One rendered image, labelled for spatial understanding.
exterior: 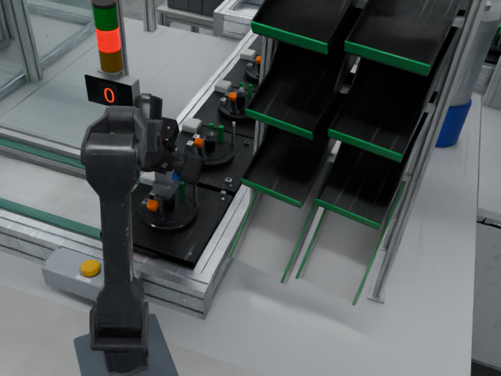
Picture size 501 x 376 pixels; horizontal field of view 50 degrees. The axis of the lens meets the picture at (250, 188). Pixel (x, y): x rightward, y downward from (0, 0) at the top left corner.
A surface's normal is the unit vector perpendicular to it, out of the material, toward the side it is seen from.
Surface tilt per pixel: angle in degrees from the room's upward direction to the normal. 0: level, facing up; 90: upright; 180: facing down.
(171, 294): 90
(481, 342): 90
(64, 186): 0
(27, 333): 0
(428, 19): 25
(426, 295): 0
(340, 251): 45
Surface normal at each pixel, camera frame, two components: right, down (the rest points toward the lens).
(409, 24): -0.15, -0.45
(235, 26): -0.33, 0.61
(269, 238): -0.30, -0.14
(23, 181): 0.06, -0.75
